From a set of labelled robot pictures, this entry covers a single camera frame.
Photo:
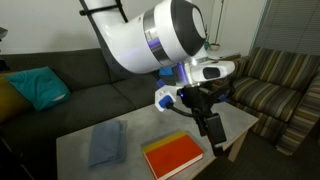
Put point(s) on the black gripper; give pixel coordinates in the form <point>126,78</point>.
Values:
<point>200,105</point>

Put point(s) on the orange and yellow book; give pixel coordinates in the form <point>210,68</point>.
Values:
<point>172,154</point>

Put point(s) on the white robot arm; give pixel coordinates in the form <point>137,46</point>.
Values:
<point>171,34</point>

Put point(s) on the wooden side table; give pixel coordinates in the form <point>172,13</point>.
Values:
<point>222,85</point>

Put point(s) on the blue cushion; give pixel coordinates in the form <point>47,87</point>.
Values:
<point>166,71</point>

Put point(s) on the white board on side table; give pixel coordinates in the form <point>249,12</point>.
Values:
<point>222,53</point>

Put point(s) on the small white plant pot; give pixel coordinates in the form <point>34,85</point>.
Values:
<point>214,47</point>

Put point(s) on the striped armchair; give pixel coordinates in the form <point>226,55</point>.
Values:
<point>280,88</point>

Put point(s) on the teal plant pot with plant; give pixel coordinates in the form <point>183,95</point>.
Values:
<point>207,44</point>

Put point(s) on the folded blue-grey towel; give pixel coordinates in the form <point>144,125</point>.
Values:
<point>108,144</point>

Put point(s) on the dark grey patterned sofa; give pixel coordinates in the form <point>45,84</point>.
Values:
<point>28,141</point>

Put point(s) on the window blinds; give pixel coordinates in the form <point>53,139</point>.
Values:
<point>290,25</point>

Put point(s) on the grey coffee table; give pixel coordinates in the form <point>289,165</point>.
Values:
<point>143,127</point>

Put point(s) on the teal cushion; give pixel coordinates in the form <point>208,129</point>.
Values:
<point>40,86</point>

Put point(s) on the mustard yellow cushion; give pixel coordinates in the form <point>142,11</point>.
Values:
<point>12,103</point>

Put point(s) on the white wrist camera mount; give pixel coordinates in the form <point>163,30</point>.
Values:
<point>164,95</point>

